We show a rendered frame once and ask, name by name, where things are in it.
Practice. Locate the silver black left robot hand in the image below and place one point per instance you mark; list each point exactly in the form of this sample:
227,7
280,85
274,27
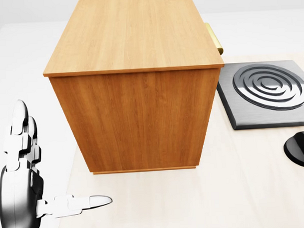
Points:
16,196

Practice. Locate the wooden cabinet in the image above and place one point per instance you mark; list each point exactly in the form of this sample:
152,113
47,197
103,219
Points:
136,94

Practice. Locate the flat dark stove plate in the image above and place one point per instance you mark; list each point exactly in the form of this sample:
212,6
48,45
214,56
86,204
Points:
266,95

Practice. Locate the round black stove knob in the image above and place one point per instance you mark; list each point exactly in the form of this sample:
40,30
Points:
300,148

